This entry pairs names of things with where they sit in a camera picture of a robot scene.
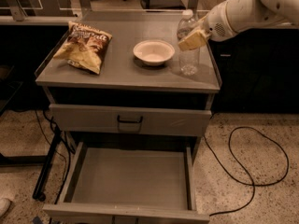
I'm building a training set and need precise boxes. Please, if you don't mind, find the closed grey upper drawer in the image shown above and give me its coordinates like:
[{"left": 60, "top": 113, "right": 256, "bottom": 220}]
[{"left": 50, "top": 104, "right": 211, "bottom": 136}]

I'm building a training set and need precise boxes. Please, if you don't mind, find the grey drawer cabinet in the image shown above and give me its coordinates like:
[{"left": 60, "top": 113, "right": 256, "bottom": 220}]
[{"left": 34, "top": 10, "right": 222, "bottom": 224}]

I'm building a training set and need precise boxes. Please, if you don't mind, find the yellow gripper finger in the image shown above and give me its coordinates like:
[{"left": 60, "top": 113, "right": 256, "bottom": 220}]
[{"left": 178, "top": 27, "right": 210, "bottom": 51}]

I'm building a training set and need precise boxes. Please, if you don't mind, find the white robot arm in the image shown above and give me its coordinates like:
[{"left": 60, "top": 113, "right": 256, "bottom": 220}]
[{"left": 178, "top": 0, "right": 299, "bottom": 51}]

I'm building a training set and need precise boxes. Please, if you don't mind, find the white paper bowl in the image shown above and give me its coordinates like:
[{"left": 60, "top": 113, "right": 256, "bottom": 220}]
[{"left": 133, "top": 40, "right": 175, "bottom": 66}]

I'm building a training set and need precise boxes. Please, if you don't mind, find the glass partition railing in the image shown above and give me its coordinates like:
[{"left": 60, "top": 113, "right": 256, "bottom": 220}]
[{"left": 0, "top": 0, "right": 256, "bottom": 26}]

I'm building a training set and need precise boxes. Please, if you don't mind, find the black floor cable loop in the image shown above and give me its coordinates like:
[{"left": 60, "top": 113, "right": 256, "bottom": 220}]
[{"left": 203, "top": 126, "right": 290, "bottom": 217}]

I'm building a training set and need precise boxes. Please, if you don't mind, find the yellow brown chip bag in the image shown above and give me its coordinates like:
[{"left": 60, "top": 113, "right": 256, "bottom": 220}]
[{"left": 53, "top": 21, "right": 112, "bottom": 75}]

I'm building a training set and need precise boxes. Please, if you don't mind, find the black table leg frame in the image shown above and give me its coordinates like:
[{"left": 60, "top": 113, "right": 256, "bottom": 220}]
[{"left": 0, "top": 127, "right": 61, "bottom": 202}]

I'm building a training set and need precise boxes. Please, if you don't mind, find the open grey middle drawer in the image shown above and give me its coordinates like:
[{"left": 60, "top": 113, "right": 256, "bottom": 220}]
[{"left": 43, "top": 143, "right": 209, "bottom": 224}]

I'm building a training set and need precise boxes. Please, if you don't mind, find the clear plastic water bottle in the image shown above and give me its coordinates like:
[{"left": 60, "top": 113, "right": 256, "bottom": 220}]
[{"left": 177, "top": 9, "right": 199, "bottom": 76}]

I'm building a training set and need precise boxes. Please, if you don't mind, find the white shoe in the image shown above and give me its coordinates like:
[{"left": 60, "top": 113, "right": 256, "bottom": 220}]
[{"left": 0, "top": 198, "right": 11, "bottom": 217}]

